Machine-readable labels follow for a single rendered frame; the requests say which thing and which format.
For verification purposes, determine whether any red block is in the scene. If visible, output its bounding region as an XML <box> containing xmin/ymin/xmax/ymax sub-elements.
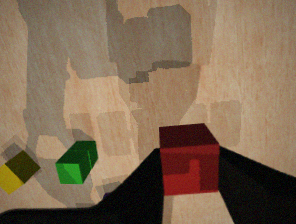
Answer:
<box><xmin>159</xmin><ymin>123</ymin><xmax>220</xmax><ymax>196</ymax></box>

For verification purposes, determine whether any green block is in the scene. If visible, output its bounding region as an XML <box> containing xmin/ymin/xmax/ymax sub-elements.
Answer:
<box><xmin>55</xmin><ymin>151</ymin><xmax>91</xmax><ymax>184</ymax></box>
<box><xmin>68</xmin><ymin>141</ymin><xmax>99</xmax><ymax>169</ymax></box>

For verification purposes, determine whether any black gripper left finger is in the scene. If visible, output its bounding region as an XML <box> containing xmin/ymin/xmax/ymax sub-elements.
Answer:
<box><xmin>0</xmin><ymin>148</ymin><xmax>165</xmax><ymax>224</ymax></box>

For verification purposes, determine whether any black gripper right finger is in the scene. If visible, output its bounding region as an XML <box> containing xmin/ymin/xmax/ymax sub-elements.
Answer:
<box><xmin>218</xmin><ymin>145</ymin><xmax>296</xmax><ymax>224</ymax></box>

